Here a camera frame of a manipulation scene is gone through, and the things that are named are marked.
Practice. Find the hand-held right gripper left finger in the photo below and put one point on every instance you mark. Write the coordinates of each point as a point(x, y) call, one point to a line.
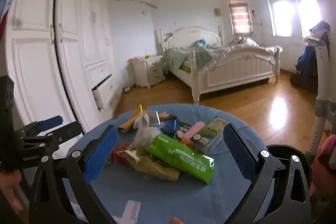
point(102, 153)

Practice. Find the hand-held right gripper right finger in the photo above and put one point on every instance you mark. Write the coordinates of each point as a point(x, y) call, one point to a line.
point(239, 150)

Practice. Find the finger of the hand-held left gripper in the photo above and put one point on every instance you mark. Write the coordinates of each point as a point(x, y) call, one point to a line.
point(50, 121)
point(68, 130)

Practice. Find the blue long box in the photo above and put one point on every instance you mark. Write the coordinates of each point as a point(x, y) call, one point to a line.
point(170, 126)

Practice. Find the person's left hand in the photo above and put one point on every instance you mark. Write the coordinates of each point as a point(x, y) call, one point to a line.
point(9, 187)

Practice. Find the red wrapper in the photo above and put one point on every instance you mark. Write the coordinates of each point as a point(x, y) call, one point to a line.
point(122, 153)

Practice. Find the green white carton box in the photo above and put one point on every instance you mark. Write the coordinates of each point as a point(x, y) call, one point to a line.
point(214, 130)

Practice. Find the orange yellow packet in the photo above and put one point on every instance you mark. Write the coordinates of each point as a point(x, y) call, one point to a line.
point(131, 120)

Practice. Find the clear plastic bag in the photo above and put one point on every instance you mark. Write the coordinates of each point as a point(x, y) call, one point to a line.
point(147, 134)

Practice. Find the pink tube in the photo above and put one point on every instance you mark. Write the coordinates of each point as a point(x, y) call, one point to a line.
point(195, 128)

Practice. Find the open wardrobe drawer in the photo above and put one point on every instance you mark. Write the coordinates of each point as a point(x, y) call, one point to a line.
point(102, 92)

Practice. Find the white wardrobe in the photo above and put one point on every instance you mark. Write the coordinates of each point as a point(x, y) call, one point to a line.
point(34, 69)

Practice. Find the green snack packet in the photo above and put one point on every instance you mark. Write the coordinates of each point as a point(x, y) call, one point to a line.
point(183, 158)

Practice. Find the beige wrapper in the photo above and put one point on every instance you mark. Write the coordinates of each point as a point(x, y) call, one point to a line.
point(157, 171)

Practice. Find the black white packet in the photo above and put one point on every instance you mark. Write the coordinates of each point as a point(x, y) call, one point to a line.
point(182, 130)

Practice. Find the small yellow packet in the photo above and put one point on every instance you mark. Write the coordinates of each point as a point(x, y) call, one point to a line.
point(163, 115)

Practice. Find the blue tablecloth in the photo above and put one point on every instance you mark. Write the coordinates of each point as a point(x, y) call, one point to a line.
point(162, 200)

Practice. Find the pink cloth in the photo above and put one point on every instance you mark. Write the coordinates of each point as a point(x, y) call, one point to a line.
point(326, 161)

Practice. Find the white nightstand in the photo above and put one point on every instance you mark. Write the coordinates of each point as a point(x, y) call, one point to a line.
point(149, 71)

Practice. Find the pink item on nightstand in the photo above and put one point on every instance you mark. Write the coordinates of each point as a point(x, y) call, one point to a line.
point(136, 58)

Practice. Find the crumpled bed blanket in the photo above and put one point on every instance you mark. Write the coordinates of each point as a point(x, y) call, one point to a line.
point(223, 52)

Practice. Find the white grey chair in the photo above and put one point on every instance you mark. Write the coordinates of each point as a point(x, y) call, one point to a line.
point(321, 77)

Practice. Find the teal plush toy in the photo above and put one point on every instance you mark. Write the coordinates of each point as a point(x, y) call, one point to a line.
point(200, 43)

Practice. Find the blue clothes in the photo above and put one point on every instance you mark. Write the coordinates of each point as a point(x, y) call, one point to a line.
point(309, 56)

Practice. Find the window with striped blind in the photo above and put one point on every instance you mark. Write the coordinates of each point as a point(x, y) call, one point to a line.
point(239, 14)

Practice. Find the narrow bright window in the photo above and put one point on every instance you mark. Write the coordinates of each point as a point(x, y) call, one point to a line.
point(281, 14)

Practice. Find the wide bright window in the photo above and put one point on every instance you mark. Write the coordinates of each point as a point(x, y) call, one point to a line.
point(309, 14)

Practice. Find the white bed frame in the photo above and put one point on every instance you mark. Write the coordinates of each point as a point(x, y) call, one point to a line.
point(236, 71)

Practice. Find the small wooden wall ornament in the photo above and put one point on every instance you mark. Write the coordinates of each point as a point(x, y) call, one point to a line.
point(217, 11)

